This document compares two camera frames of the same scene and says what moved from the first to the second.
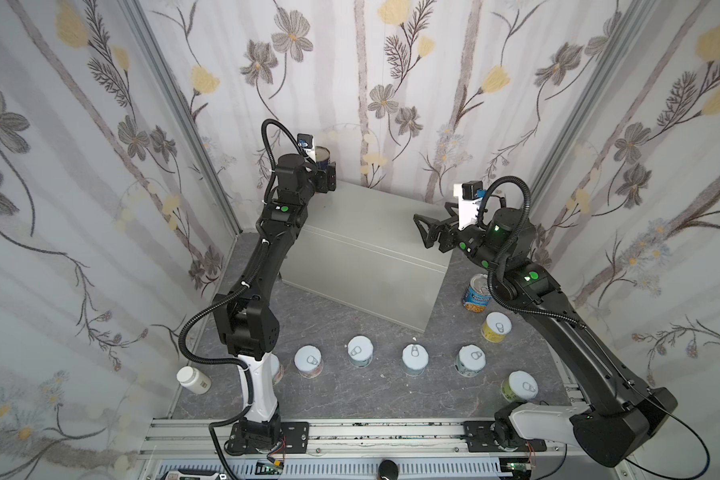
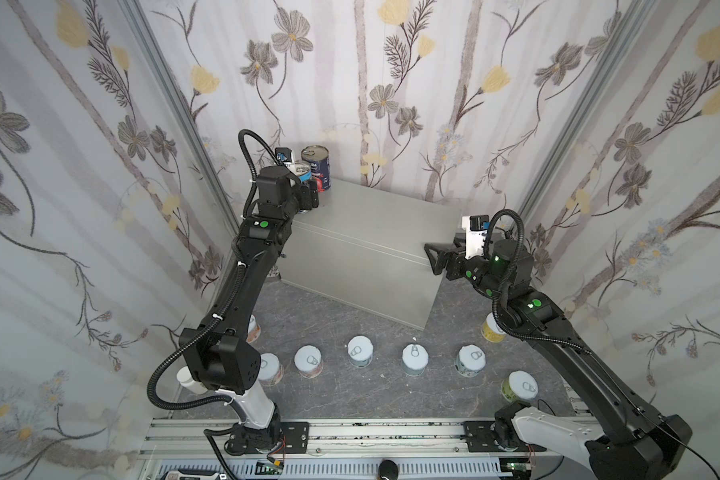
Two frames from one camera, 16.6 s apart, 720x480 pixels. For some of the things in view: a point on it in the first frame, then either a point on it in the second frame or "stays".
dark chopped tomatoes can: (322, 156) stays
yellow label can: (495, 327) stays
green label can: (470, 361) stays
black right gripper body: (446, 232) → (447, 262)
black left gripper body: (325, 177) → (308, 196)
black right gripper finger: (431, 236) → (441, 261)
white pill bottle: (194, 380) stays
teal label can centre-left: (360, 351) stays
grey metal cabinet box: (360, 247) stays
